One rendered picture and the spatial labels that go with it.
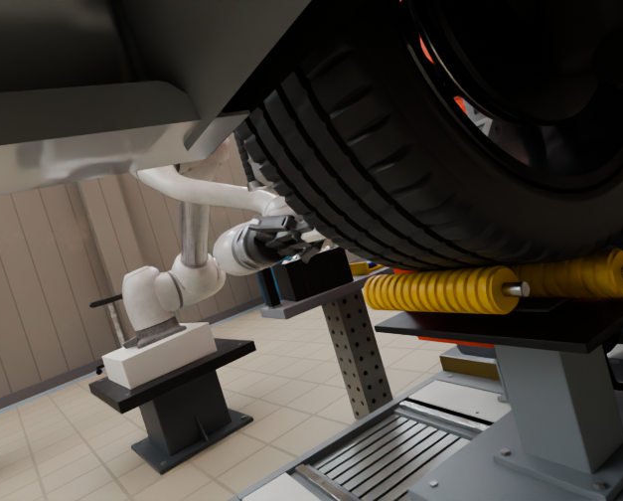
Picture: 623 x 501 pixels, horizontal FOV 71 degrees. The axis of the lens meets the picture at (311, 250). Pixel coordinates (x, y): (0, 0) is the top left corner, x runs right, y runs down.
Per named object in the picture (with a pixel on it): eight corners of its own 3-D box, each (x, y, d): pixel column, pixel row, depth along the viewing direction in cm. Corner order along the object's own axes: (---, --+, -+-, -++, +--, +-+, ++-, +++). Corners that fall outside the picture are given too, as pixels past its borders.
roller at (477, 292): (517, 322, 47) (503, 271, 47) (359, 314, 73) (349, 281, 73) (546, 305, 50) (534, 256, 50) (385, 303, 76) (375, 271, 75)
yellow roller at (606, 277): (644, 304, 47) (631, 253, 47) (441, 302, 73) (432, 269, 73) (666, 287, 50) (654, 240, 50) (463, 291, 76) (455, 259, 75)
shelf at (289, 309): (285, 320, 119) (282, 309, 119) (261, 317, 134) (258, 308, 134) (398, 273, 141) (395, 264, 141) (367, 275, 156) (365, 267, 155)
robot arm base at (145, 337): (123, 348, 169) (118, 335, 169) (179, 326, 179) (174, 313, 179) (127, 354, 153) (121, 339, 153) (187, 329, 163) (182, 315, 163)
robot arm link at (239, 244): (224, 256, 83) (233, 253, 78) (243, 217, 86) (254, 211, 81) (262, 278, 87) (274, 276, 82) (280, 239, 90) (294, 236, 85)
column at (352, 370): (373, 425, 134) (335, 297, 132) (355, 418, 143) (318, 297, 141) (396, 411, 139) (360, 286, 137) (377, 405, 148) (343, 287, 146)
